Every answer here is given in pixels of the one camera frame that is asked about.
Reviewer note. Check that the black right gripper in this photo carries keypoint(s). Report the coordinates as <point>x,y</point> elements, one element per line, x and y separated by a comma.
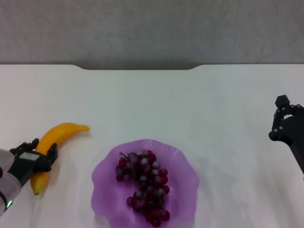
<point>293,133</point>

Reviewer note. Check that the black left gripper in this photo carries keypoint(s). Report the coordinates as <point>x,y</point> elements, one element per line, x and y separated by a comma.
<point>26,166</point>

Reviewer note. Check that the yellow banana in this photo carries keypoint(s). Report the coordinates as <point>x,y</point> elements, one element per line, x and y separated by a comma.
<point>59,133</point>

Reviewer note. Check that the dark red grape bunch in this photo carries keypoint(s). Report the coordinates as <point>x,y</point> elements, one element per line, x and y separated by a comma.
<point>147,183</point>

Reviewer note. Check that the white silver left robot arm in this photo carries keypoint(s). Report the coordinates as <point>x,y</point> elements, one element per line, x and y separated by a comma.
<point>8,185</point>

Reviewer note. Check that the purple wavy plastic plate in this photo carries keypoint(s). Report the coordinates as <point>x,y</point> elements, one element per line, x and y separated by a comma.
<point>180,190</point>

